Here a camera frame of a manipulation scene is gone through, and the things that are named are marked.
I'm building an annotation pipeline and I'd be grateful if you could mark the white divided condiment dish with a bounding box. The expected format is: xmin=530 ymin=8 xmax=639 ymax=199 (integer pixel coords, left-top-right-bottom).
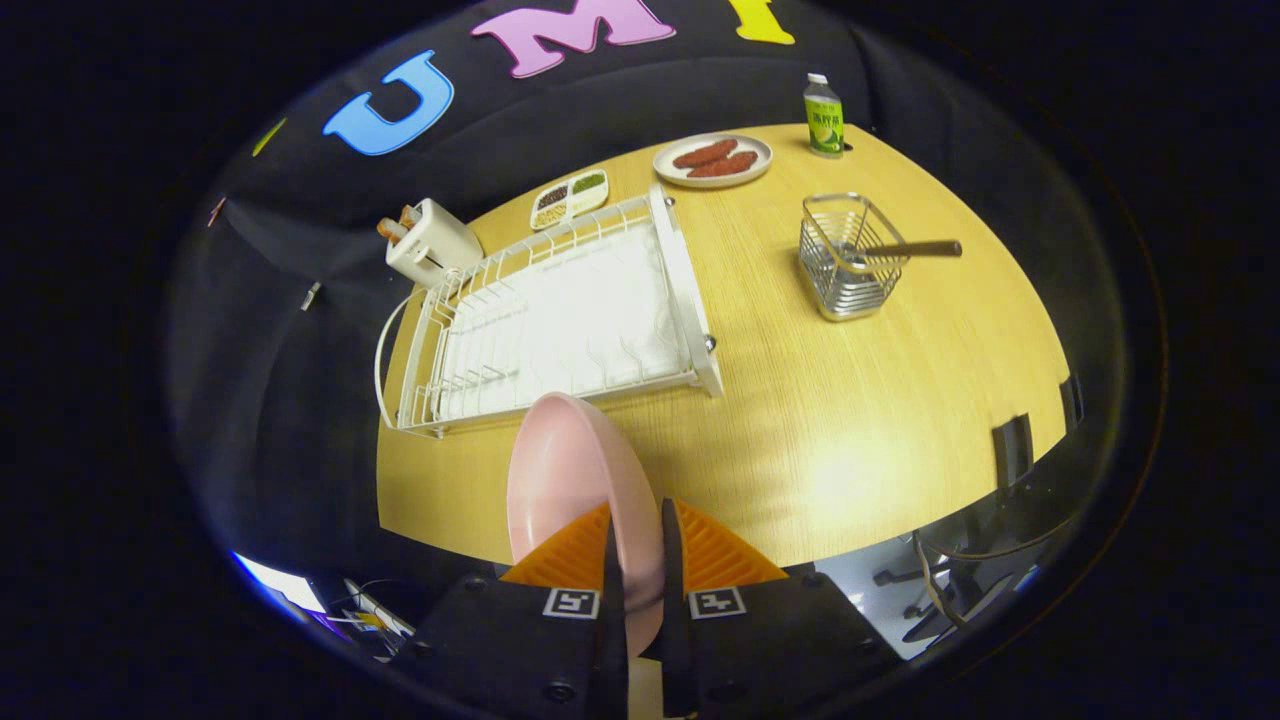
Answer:
xmin=529 ymin=170 xmax=610 ymax=232

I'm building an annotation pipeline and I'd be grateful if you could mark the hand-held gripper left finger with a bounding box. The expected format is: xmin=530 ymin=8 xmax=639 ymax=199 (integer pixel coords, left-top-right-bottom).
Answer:
xmin=393 ymin=502 xmax=630 ymax=720

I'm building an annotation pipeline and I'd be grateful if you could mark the white toaster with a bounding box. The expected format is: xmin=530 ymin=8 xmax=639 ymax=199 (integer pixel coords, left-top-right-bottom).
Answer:
xmin=385 ymin=198 xmax=483 ymax=291

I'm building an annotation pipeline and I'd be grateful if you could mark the brown meat piece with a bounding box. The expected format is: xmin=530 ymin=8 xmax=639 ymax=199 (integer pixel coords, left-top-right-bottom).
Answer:
xmin=672 ymin=139 xmax=738 ymax=169
xmin=686 ymin=151 xmax=759 ymax=179

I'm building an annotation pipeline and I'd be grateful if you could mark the green drink bottle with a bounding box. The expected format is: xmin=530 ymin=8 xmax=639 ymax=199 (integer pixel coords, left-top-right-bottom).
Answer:
xmin=803 ymin=73 xmax=846 ymax=159

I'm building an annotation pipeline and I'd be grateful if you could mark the pink plate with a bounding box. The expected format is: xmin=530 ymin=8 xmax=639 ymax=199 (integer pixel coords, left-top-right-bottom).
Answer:
xmin=506 ymin=392 xmax=666 ymax=658

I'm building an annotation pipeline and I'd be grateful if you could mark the metal wire basket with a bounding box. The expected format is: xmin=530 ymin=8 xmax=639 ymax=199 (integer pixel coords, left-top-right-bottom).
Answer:
xmin=798 ymin=192 xmax=911 ymax=323

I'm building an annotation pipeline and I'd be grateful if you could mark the dark metal spoon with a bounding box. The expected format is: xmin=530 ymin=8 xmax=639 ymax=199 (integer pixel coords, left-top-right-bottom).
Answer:
xmin=840 ymin=239 xmax=963 ymax=273

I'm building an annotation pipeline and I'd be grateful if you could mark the white wire dish rack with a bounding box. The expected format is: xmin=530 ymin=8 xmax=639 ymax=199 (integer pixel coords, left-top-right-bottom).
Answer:
xmin=374 ymin=183 xmax=724 ymax=441

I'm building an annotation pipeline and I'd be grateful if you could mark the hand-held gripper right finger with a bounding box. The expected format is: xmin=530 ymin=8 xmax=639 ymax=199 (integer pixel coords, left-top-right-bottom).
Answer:
xmin=657 ymin=497 xmax=907 ymax=720

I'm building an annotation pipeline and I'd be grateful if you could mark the round white plate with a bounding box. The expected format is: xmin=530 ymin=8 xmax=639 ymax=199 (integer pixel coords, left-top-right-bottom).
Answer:
xmin=653 ymin=133 xmax=773 ymax=190

